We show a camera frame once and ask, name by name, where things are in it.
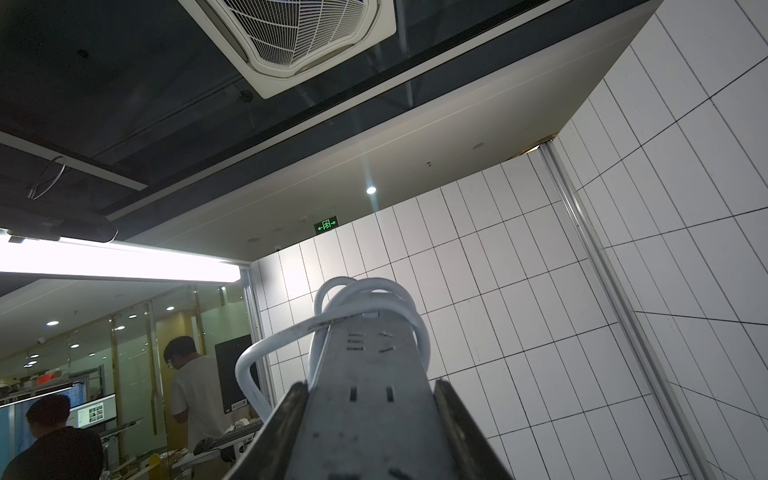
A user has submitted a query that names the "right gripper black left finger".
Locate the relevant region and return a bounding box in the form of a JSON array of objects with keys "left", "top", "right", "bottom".
[{"left": 225, "top": 382, "right": 309, "bottom": 480}]

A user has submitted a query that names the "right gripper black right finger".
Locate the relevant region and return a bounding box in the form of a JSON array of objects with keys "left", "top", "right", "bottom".
[{"left": 434, "top": 380, "right": 514, "bottom": 480}]

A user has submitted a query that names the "light grey power strip cord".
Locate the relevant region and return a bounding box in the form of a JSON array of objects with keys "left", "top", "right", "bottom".
[{"left": 234, "top": 275, "right": 432, "bottom": 421}]

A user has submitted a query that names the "person in white shirt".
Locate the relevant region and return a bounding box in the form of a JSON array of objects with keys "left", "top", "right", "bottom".
[{"left": 163, "top": 336, "right": 232, "bottom": 453}]

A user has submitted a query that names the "computer monitor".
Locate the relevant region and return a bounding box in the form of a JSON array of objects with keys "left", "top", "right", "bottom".
[{"left": 66, "top": 394, "right": 117, "bottom": 429}]

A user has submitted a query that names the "person in black shirt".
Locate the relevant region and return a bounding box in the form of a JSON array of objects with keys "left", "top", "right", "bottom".
[{"left": 1, "top": 394, "right": 104, "bottom": 480}]

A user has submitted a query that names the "green exit sign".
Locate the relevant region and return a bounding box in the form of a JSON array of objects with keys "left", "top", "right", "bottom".
[{"left": 314, "top": 216, "right": 339, "bottom": 235}]

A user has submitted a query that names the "fluorescent light bar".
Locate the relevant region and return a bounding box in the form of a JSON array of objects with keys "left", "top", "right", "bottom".
[{"left": 1, "top": 231, "right": 241, "bottom": 283}]

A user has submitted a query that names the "ceiling air conditioner vent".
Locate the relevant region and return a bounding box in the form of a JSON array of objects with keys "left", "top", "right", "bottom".
[{"left": 180, "top": 0, "right": 397, "bottom": 99}]

